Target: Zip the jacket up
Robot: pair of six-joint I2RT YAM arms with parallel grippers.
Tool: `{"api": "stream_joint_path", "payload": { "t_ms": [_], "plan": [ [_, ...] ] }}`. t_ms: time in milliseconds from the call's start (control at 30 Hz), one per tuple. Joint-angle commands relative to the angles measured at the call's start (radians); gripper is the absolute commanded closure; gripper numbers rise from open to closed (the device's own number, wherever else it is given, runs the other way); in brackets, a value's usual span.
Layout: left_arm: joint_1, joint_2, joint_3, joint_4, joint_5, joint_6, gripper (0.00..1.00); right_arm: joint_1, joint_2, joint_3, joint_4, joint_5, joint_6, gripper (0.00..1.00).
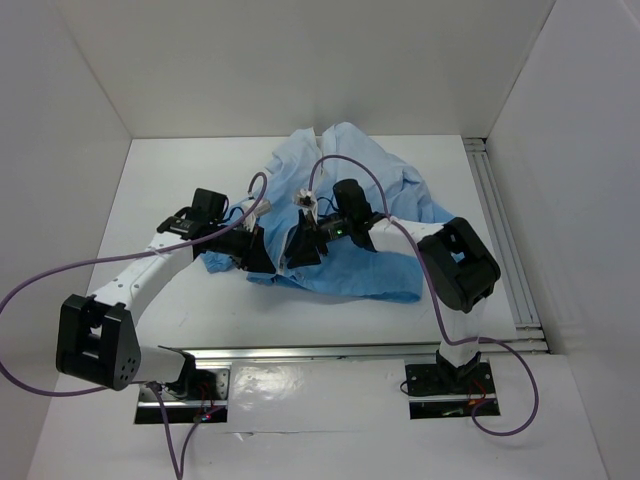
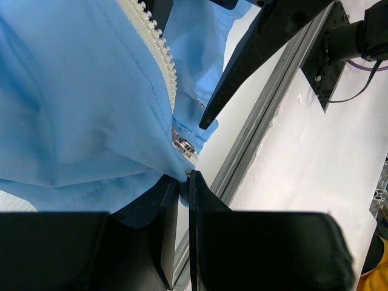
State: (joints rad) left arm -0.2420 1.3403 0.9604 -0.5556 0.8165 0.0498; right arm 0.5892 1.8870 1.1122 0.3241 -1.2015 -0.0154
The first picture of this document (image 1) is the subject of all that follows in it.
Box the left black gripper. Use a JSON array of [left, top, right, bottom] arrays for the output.
[[208, 220, 275, 273]]

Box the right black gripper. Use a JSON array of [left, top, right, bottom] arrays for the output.
[[285, 209, 353, 269]]

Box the light blue zip jacket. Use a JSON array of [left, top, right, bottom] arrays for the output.
[[200, 121, 446, 305]]

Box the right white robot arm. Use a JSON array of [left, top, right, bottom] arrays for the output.
[[284, 179, 501, 392]]

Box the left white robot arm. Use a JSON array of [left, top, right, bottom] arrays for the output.
[[56, 189, 275, 399]]

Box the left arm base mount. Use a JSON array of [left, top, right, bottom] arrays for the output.
[[134, 346, 230, 425]]

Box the front aluminium rail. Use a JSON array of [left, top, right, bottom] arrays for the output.
[[142, 343, 439, 362]]

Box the aluminium rail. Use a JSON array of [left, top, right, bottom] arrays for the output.
[[463, 138, 550, 354], [142, 343, 439, 362]]

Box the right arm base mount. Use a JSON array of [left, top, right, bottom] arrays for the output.
[[399, 360, 501, 420]]

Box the right side aluminium rail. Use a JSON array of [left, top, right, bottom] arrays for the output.
[[463, 138, 550, 354]]

